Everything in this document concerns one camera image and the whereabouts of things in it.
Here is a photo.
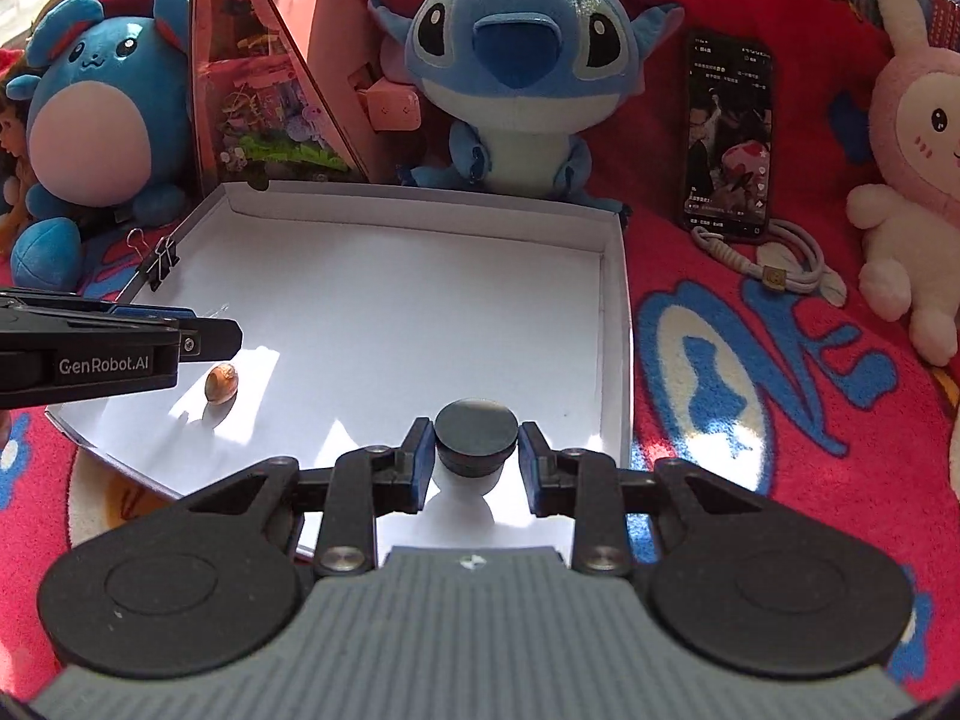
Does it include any brown hazelnut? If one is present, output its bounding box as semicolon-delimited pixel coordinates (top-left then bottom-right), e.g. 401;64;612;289
204;362;238;406

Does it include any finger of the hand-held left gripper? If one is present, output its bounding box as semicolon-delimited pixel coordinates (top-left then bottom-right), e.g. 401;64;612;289
0;312;243;363
0;289;197;322

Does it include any white charging cable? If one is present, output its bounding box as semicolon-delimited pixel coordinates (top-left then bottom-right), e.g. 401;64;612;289
690;219;848;308

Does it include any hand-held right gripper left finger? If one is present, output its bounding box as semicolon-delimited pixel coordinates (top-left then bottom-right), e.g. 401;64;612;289
187;416;437;578

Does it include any black round cap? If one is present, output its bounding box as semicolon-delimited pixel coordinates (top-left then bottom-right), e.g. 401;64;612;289
435;397;521;479

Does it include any round blue plush toy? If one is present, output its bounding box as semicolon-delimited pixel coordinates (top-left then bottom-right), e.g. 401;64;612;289
9;0;193;293

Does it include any blue alien plush toy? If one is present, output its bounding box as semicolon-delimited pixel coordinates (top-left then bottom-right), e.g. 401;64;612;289
367;0;687;230

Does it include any black smartphone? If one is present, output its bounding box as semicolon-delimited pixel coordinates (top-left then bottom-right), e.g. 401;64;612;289
681;30;775;243

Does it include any small pink box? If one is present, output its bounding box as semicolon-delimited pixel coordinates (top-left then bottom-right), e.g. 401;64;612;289
356;77;421;132

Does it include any black binder clip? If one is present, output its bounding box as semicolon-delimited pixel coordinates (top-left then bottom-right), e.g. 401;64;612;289
126;229;182;292

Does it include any pink rabbit plush toy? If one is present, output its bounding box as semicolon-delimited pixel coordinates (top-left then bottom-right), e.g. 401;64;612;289
846;0;960;368

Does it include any pink triangular dollhouse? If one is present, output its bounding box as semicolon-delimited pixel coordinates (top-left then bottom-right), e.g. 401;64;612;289
187;0;425;192

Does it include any red printed blanket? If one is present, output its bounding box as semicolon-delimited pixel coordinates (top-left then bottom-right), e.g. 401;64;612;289
0;0;960;698

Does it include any brown-haired doll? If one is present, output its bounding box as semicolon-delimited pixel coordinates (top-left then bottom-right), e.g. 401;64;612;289
0;75;42;263

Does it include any white cardboard box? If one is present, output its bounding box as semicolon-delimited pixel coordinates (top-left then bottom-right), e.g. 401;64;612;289
45;180;635;563

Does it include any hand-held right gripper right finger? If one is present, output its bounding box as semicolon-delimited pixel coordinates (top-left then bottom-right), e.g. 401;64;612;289
519;420;773;578

